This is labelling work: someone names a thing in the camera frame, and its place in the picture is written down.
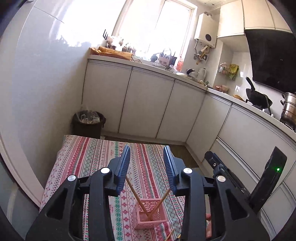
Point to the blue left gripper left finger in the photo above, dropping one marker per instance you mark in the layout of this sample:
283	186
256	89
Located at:
121	170

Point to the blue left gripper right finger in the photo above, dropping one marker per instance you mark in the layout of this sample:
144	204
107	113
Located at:
171	169

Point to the white kitchen cabinets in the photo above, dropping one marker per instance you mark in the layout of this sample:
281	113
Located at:
144	103

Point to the knife block with utensils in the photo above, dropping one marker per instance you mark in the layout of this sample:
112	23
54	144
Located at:
166	59

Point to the person's hand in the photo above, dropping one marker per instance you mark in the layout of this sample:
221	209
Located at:
209	226

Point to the patterned striped tablecloth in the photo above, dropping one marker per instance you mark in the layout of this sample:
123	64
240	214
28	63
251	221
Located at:
104	190

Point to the pink perforated utensil holder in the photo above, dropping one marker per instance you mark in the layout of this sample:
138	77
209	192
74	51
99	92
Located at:
153	217

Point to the dark trash bin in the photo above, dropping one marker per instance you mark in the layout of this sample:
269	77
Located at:
87	123

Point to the steel stock pot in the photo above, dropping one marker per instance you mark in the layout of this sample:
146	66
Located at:
288	113

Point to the black wok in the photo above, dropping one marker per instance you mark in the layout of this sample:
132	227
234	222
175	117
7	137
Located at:
258	100

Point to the white electric kettle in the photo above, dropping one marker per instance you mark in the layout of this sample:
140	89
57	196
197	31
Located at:
201	74

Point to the red bottle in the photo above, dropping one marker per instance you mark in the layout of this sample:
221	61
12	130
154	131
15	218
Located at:
180	64

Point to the yellow green snack bag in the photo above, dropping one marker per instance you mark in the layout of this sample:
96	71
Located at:
232	71

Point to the black range hood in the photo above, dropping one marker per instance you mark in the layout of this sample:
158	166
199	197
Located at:
272	56

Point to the yellow cloth on counter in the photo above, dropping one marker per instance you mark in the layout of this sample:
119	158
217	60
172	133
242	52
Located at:
103	51

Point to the white water heater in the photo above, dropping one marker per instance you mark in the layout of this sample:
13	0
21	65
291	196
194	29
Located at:
206	30

